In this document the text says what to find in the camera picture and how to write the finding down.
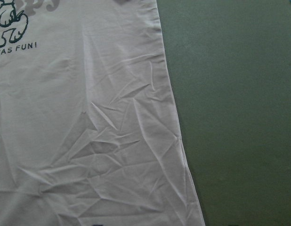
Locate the pink Snoopy t-shirt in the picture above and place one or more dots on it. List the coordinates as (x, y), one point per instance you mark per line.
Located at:
(89, 131)

